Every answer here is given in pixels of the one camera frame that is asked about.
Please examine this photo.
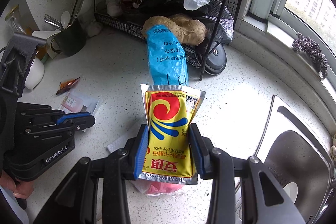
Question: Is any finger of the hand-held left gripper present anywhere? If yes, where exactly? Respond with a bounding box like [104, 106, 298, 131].
[62, 115, 96, 133]
[51, 111, 92, 125]

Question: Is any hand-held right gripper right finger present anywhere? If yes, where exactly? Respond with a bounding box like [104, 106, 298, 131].
[189, 123, 306, 224]

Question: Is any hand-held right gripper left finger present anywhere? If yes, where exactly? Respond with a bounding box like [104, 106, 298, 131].
[33, 124, 150, 224]

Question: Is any pink plastic wrapper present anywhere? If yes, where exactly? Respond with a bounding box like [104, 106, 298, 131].
[135, 178, 184, 197]

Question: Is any yellow yeast packet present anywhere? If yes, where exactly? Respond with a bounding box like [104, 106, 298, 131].
[140, 84, 207, 186]

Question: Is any person's left hand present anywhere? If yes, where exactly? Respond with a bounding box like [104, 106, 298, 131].
[0, 172, 35, 199]

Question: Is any pink sachet packet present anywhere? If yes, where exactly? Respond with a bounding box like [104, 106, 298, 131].
[60, 90, 100, 116]

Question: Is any orange snack wrapper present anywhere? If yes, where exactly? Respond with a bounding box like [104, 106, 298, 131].
[56, 77, 81, 96]

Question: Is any dark green mug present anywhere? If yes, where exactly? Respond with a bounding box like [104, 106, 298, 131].
[51, 18, 87, 57]

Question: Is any garlic bulb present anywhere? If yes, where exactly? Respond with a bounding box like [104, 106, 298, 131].
[87, 21, 103, 37]
[105, 0, 123, 16]

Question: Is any stainless steel sink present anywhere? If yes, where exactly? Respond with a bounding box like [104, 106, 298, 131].
[254, 95, 336, 224]

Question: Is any black round disc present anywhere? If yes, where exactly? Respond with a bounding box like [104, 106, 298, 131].
[203, 40, 228, 76]

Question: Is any metal spoon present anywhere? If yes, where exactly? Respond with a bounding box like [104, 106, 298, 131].
[43, 13, 64, 31]

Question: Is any white ceramic spoon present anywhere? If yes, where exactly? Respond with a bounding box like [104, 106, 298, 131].
[60, 11, 71, 28]

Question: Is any glass jar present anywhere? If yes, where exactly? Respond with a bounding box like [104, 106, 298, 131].
[5, 5, 27, 34]

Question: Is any long dark utensil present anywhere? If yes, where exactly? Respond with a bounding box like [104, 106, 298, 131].
[69, 0, 87, 25]

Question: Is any ginger root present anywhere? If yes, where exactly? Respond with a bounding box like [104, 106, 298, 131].
[142, 13, 208, 45]

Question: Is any grey mesh bag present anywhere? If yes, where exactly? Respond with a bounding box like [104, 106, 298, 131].
[207, 0, 235, 45]

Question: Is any dark scouring pad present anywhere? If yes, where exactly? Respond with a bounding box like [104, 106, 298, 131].
[292, 32, 328, 80]

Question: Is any black wire rack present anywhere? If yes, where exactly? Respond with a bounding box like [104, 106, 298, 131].
[94, 0, 250, 81]

